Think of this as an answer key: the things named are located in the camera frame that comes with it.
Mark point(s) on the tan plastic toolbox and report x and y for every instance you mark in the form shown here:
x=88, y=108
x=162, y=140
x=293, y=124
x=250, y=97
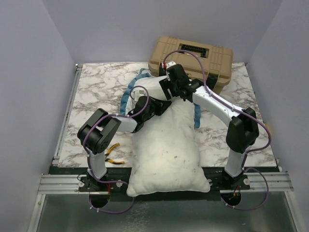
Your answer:
x=216, y=60

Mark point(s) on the white pillowcase blue trim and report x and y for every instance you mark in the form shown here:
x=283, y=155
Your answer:
x=145, y=79

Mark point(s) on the white pillow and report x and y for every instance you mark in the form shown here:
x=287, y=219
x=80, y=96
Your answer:
x=165, y=155

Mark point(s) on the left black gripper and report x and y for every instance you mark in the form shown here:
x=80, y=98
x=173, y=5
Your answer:
x=160, y=105

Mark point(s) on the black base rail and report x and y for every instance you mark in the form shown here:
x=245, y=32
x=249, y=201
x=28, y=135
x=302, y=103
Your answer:
x=221, y=186

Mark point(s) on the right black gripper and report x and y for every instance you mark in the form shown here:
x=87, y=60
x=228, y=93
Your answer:
x=165, y=84

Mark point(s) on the yellow handled pliers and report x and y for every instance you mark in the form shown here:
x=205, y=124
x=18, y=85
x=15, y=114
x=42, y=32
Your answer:
x=110, y=156

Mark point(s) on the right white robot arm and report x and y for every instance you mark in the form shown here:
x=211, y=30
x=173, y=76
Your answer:
x=242, y=128

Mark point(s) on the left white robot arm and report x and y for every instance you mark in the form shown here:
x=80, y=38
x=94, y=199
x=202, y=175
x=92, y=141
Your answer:
x=98, y=131

